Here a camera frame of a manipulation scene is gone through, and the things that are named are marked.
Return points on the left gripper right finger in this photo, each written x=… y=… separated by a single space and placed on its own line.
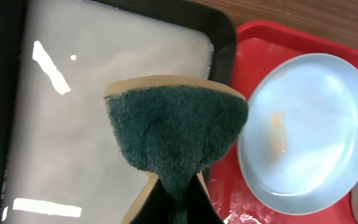
x=198 y=206

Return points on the red plastic tray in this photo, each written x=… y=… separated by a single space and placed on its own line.
x=262 y=46

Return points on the green yellow sponge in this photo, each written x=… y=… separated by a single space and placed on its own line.
x=172 y=127

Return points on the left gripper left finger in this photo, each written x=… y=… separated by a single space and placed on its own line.
x=156 y=205

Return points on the light blue front plate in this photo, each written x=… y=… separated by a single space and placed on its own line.
x=298 y=151

